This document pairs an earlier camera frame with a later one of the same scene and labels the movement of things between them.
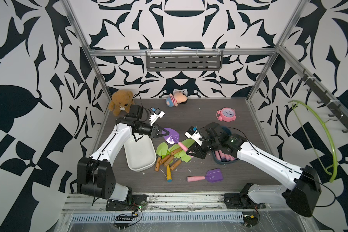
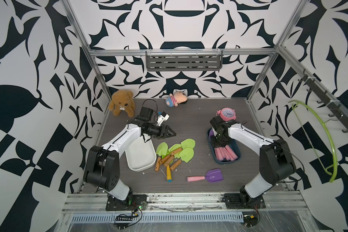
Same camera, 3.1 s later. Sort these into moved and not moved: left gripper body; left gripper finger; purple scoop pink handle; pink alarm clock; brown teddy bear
Moved: left gripper finger; purple scoop pink handle
Not moved: left gripper body; pink alarm clock; brown teddy bear
